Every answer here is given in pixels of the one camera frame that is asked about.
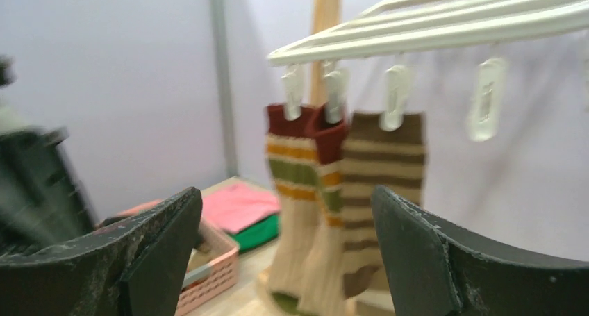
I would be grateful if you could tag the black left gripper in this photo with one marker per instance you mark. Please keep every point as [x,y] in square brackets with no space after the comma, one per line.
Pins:
[42,202]

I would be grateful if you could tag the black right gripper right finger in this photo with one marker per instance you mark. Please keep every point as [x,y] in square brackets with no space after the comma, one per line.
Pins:
[435,267]

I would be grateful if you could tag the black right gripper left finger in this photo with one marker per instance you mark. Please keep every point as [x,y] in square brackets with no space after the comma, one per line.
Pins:
[81,276]

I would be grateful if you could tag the brown beige striped sock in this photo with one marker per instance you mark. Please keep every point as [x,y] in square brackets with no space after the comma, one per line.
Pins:
[372,157]

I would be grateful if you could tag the white clip drying hanger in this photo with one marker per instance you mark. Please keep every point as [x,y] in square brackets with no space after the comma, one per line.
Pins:
[401,26]

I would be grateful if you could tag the pink perforated basket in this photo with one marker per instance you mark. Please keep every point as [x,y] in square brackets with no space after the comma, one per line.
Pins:
[207,268]

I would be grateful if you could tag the pink towel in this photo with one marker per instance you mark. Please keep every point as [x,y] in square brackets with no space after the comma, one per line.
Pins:
[235,207]

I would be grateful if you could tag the wooden rack base tray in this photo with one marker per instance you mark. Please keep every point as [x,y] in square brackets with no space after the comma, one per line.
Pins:
[323,300]

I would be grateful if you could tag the green cloth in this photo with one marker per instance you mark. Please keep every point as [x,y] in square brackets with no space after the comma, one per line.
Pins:
[258,234]

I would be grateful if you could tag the left wooden rack post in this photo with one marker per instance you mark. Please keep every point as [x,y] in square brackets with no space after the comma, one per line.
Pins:
[326,14]

